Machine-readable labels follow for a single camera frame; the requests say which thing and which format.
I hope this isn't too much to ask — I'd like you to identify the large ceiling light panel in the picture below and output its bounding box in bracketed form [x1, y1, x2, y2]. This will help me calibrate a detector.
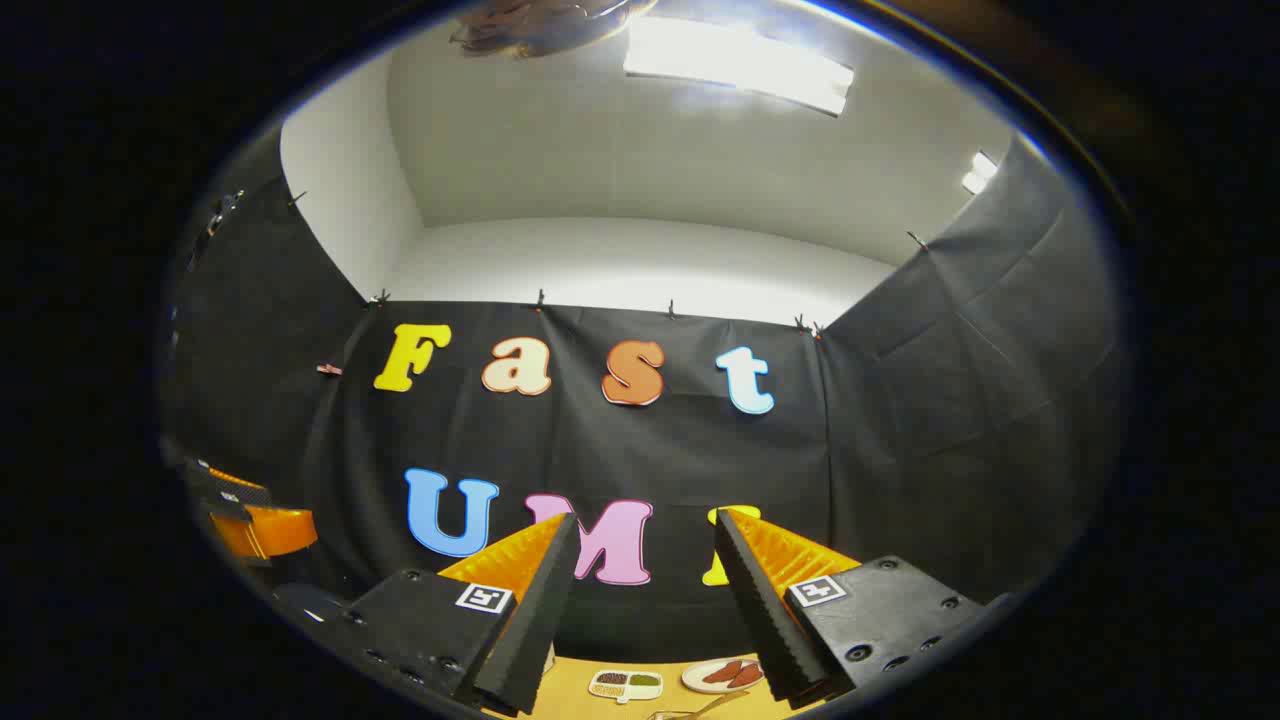
[623, 15, 856, 118]

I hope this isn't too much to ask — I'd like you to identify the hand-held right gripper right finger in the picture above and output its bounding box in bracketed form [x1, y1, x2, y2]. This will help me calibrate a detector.
[713, 506, 989, 711]

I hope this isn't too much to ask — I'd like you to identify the blurred brownish object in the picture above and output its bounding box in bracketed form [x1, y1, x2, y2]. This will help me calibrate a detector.
[450, 0, 658, 58]

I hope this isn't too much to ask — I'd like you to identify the black backdrop cloth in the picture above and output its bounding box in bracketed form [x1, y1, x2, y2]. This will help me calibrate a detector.
[160, 135, 1131, 666]

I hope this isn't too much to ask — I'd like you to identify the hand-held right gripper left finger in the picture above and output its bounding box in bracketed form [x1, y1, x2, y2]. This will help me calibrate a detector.
[340, 512, 583, 717]

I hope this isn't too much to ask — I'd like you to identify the white divided bean dish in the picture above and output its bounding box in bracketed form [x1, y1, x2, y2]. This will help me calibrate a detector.
[588, 669, 664, 704]

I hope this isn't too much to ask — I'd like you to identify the white round plate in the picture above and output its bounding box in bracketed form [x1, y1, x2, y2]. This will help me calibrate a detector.
[682, 658, 766, 695]

